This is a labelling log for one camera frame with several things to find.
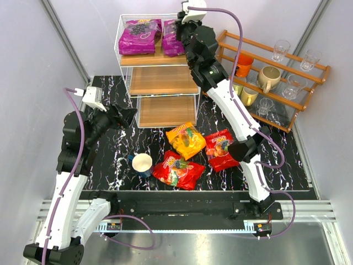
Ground purple grape candy bag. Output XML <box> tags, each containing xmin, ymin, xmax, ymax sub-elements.
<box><xmin>118</xmin><ymin>19</ymin><xmax>162</xmax><ymax>55</ymax></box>

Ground yellow orange candy bag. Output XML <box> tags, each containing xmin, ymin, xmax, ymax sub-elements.
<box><xmin>166</xmin><ymin>122</ymin><xmax>206</xmax><ymax>160</ymax></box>

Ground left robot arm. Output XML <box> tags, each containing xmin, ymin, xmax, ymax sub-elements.
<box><xmin>23</xmin><ymin>104</ymin><xmax>137</xmax><ymax>264</ymax></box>

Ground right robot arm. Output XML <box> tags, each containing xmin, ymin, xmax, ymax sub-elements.
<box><xmin>176</xmin><ymin>18</ymin><xmax>274</xmax><ymax>218</ymax></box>

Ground red candy bag left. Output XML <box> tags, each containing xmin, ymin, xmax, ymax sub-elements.
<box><xmin>152</xmin><ymin>151</ymin><xmax>205</xmax><ymax>190</ymax></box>

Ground red candy bag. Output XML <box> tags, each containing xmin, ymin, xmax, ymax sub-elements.
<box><xmin>205</xmin><ymin>129</ymin><xmax>240</xmax><ymax>172</ymax></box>
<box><xmin>152</xmin><ymin>151</ymin><xmax>205</xmax><ymax>190</ymax></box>

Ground red candy bag right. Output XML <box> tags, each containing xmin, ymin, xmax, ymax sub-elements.
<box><xmin>205</xmin><ymin>129</ymin><xmax>240</xmax><ymax>172</ymax></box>

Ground blue paper cup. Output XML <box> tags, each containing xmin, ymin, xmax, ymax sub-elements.
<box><xmin>127</xmin><ymin>153</ymin><xmax>153</xmax><ymax>178</ymax></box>

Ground orange mug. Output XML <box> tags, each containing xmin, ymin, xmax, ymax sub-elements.
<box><xmin>236</xmin><ymin>54</ymin><xmax>254</xmax><ymax>77</ymax></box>

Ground light green mug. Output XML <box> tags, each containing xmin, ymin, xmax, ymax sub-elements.
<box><xmin>233</xmin><ymin>83</ymin><xmax>244</xmax><ymax>97</ymax></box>

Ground pale yellow mug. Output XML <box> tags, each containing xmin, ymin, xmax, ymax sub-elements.
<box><xmin>240</xmin><ymin>87</ymin><xmax>259</xmax><ymax>107</ymax></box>

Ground beige large mug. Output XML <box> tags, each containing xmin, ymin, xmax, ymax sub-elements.
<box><xmin>256</xmin><ymin>66</ymin><xmax>281</xmax><ymax>94</ymax></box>

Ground clear glass top left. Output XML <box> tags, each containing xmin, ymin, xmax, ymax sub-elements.
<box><xmin>271</xmin><ymin>40</ymin><xmax>291</xmax><ymax>62</ymax></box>

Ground clear glass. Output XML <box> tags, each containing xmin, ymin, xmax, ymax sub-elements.
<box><xmin>300</xmin><ymin>49</ymin><xmax>322</xmax><ymax>72</ymax></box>
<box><xmin>258</xmin><ymin>98</ymin><xmax>274</xmax><ymax>116</ymax></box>
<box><xmin>271</xmin><ymin>40</ymin><xmax>291</xmax><ymax>62</ymax></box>
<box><xmin>282</xmin><ymin>74</ymin><xmax>307</xmax><ymax>100</ymax></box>

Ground wooden cup rack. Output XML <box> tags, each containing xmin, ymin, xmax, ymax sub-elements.
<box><xmin>216</xmin><ymin>30</ymin><xmax>331</xmax><ymax>133</ymax></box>

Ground clear glass bottom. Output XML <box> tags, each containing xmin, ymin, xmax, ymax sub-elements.
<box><xmin>258</xmin><ymin>98</ymin><xmax>274</xmax><ymax>116</ymax></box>

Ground clear glass middle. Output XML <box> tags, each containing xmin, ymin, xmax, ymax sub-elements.
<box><xmin>282</xmin><ymin>74</ymin><xmax>307</xmax><ymax>100</ymax></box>

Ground clear glass top right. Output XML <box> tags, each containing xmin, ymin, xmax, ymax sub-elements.
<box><xmin>300</xmin><ymin>49</ymin><xmax>322</xmax><ymax>72</ymax></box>

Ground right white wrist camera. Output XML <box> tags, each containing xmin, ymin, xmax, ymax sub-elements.
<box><xmin>178</xmin><ymin>0</ymin><xmax>207</xmax><ymax>24</ymax></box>

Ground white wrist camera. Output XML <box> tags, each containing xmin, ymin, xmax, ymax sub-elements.
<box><xmin>73</xmin><ymin>86</ymin><xmax>107</xmax><ymax>112</ymax></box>
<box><xmin>178</xmin><ymin>0</ymin><xmax>207</xmax><ymax>24</ymax></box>

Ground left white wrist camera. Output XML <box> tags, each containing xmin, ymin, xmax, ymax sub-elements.
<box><xmin>73</xmin><ymin>86</ymin><xmax>107</xmax><ymax>112</ymax></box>

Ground white wire wooden shelf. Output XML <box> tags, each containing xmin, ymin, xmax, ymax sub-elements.
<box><xmin>114</xmin><ymin>12</ymin><xmax>206</xmax><ymax>129</ymax></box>

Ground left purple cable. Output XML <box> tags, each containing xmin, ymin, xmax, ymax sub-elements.
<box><xmin>40</xmin><ymin>87</ymin><xmax>157</xmax><ymax>265</ymax></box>

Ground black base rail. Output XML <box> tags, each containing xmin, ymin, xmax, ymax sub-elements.
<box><xmin>77</xmin><ymin>189</ymin><xmax>285</xmax><ymax>231</ymax></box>

